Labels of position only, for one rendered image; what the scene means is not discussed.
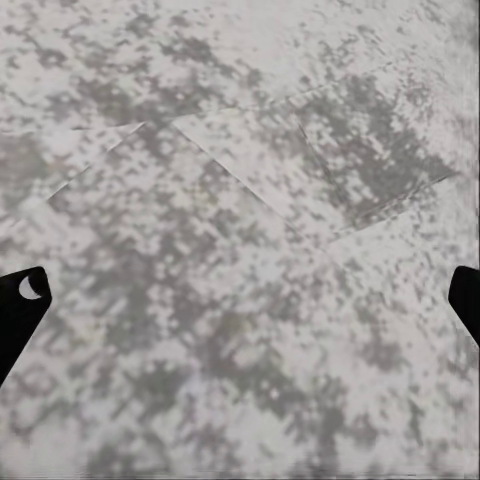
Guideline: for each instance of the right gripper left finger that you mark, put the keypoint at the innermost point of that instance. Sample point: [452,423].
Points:
[24,298]

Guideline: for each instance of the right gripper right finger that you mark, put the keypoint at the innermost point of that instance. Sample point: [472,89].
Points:
[464,297]

